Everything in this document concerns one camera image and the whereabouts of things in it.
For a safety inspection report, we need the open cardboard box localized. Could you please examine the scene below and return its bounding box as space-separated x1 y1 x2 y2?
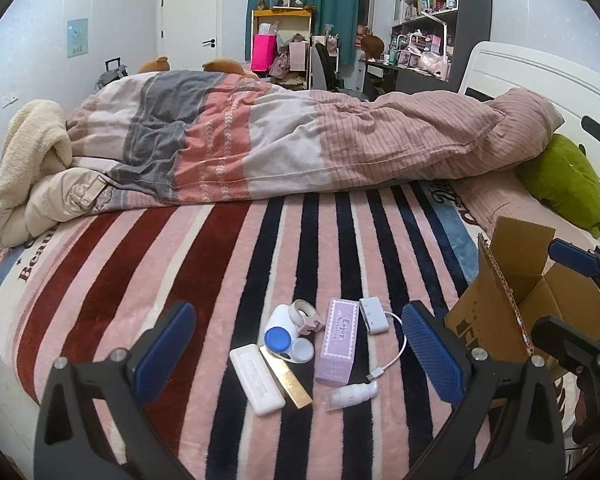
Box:
444 217 600 363

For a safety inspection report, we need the dark desk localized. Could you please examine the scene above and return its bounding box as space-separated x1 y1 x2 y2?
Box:
362 60 404 101

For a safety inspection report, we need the white blue contact lens case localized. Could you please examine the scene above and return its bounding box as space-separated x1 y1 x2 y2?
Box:
263 304 315 364

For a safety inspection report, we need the white rectangular power bank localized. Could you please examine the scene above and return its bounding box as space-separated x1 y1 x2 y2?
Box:
230 344 286 416

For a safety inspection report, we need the yellow white shelf rack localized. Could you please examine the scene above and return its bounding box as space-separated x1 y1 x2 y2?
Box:
251 8 313 90

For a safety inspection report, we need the white tape roll dispenser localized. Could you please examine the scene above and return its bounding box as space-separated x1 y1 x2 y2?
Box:
288 299 325 336

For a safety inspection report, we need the blue wall poster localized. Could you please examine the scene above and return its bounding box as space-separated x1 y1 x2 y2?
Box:
67 18 88 58

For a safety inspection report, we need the purple cosmetic box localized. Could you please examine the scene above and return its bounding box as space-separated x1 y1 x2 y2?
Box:
314 299 358 387

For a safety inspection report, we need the green plush pillow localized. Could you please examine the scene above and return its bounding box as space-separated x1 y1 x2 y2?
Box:
515 133 600 238

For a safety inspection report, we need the brown plush toy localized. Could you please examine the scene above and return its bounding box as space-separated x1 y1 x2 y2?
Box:
202 58 259 79

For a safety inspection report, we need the white usb hub with cable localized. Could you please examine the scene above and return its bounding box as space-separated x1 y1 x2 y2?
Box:
358 297 407 382

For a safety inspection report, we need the pink grey patchwork duvet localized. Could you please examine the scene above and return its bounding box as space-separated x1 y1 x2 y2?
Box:
67 70 562 204

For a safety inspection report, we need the grey bookshelf with items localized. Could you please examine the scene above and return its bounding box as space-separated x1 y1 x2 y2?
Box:
392 0 493 93

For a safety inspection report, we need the white door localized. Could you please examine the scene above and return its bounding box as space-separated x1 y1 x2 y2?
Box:
159 0 221 70

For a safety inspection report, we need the dark suitcase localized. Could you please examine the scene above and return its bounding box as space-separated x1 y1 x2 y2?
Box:
95 58 129 91

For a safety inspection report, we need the pink gift bag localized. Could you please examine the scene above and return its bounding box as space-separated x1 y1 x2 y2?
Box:
251 34 277 73

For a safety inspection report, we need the small white spray bottle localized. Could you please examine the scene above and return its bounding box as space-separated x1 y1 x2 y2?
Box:
324 382 378 412

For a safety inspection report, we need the cream fleece blanket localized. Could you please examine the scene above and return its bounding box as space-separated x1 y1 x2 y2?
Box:
0 100 108 248

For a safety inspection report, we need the gold rectangular bar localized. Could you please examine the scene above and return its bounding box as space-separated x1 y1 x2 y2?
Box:
259 344 313 410

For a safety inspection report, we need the white bed headboard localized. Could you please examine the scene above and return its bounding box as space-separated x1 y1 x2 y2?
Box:
456 40 600 241

